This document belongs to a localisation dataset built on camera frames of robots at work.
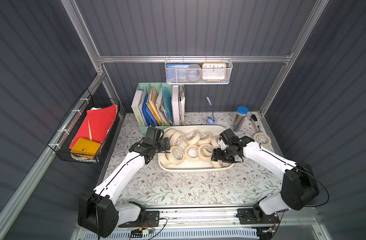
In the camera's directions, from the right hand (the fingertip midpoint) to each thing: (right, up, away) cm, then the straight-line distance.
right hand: (219, 158), depth 85 cm
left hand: (-34, +9, -2) cm, 36 cm away
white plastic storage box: (-12, -6, +6) cm, 15 cm away
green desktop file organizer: (-33, +32, +9) cm, 47 cm away
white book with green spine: (-50, +29, +4) cm, 58 cm away
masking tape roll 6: (-6, +11, +17) cm, 21 cm away
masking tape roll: (+36, +9, +19) cm, 42 cm away
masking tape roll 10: (-1, +8, +6) cm, 10 cm away
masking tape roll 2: (+1, -3, 0) cm, 3 cm away
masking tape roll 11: (-32, -1, 0) cm, 32 cm away
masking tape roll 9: (-30, +14, +10) cm, 35 cm away
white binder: (-26, +32, +8) cm, 42 cm away
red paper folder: (-62, +19, -15) cm, 66 cm away
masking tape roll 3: (-7, +2, +9) cm, 12 cm away
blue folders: (-44, +25, +11) cm, 52 cm away
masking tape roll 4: (-15, +1, +13) cm, 20 cm away
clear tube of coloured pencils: (+17, +27, +10) cm, 34 cm away
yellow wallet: (-63, +9, -20) cm, 67 cm away
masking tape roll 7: (-15, +11, +16) cm, 25 cm away
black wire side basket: (-71, +11, -25) cm, 76 cm away
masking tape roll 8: (-25, +10, +11) cm, 29 cm away
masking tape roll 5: (-26, -1, +11) cm, 28 cm away
